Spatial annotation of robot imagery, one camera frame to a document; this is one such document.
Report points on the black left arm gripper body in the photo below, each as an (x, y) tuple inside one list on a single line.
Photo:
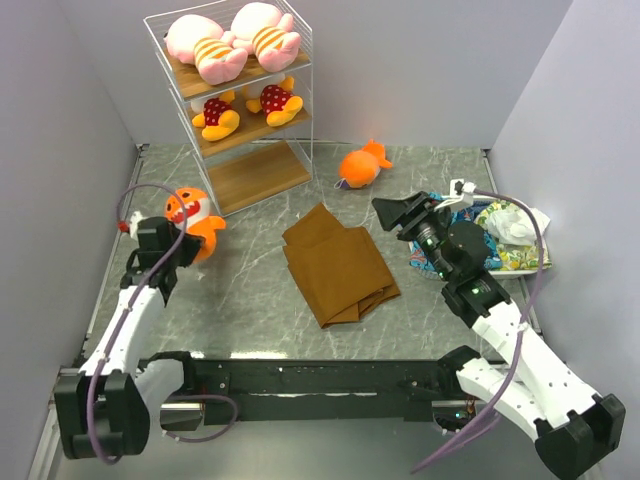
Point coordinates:
[(188, 251)]

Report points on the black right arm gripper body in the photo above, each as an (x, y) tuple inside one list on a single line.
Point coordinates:
[(426, 227)]

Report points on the orange shark plush toy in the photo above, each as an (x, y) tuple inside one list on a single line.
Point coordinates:
[(197, 216)]

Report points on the orange goldfish plush toy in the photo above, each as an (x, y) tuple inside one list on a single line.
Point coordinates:
[(361, 167)]

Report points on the yellow frog plush polka dress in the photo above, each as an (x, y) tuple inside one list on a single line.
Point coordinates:
[(215, 116)]

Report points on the pink striped plush pig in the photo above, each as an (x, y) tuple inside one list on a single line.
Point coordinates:
[(199, 41), (264, 31)]

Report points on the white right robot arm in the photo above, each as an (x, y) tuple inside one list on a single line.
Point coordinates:
[(572, 426)]

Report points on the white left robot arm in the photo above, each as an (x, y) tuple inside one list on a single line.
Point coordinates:
[(105, 409)]

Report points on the blue patterned cloth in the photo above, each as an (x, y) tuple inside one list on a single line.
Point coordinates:
[(485, 243)]

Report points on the brown folded cloth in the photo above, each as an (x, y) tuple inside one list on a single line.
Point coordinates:
[(338, 270)]

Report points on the white crumpled cloth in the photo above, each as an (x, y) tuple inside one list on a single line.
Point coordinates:
[(511, 225)]

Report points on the floral yellow green cloth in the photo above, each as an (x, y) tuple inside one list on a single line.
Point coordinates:
[(516, 258)]

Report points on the white laundry tray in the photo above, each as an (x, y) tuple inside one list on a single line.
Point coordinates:
[(508, 234)]

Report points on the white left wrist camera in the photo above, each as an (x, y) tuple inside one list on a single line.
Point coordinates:
[(131, 226)]

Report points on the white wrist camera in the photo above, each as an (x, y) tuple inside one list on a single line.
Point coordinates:
[(462, 189), (131, 226)]

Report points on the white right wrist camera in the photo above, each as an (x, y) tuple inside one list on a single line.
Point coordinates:
[(462, 189)]

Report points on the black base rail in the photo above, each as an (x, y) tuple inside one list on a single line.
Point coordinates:
[(281, 390)]

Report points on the white wire wooden shelf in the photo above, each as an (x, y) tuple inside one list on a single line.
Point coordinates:
[(241, 76)]

